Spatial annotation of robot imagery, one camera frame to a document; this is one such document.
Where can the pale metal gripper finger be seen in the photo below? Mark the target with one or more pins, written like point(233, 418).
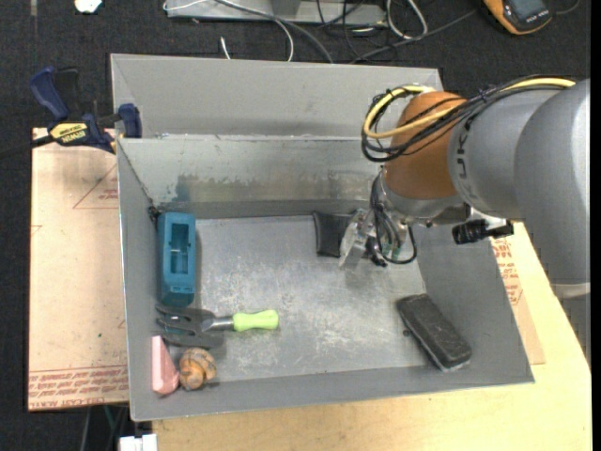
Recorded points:
point(349, 257)
point(353, 233)

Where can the black curved block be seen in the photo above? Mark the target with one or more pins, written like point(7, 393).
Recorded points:
point(331, 233)

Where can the grey metal bin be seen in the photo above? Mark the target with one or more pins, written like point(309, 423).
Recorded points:
point(305, 299)

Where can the black flat eraser block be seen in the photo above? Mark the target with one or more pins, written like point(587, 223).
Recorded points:
point(434, 331)

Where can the teal plastic box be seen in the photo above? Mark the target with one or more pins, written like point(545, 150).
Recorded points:
point(176, 261)

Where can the tan and orange toy ball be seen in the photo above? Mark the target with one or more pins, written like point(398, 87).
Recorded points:
point(197, 368)

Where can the pink wedge block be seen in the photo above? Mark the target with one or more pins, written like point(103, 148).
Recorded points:
point(162, 369)

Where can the brown cardboard board, red print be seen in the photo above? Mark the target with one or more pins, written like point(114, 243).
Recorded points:
point(75, 275)

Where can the black cylinder on white bracket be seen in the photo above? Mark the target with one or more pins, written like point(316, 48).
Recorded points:
point(474, 231)

